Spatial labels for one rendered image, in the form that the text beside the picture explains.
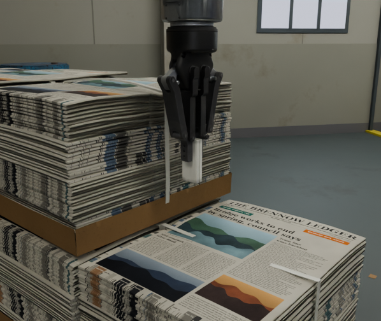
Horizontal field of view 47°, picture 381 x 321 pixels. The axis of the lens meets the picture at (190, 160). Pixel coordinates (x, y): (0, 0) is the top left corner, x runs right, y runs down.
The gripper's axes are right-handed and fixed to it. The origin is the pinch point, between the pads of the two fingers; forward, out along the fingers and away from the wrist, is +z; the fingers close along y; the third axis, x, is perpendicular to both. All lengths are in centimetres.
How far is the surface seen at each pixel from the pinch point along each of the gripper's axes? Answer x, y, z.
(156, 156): -7.1, 0.7, 0.5
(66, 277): -9.1, 18.4, 15.8
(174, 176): -6.4, -2.9, 4.8
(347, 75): -159, -492, 24
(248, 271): 13.3, 3.6, 13.1
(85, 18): -351, -249, -40
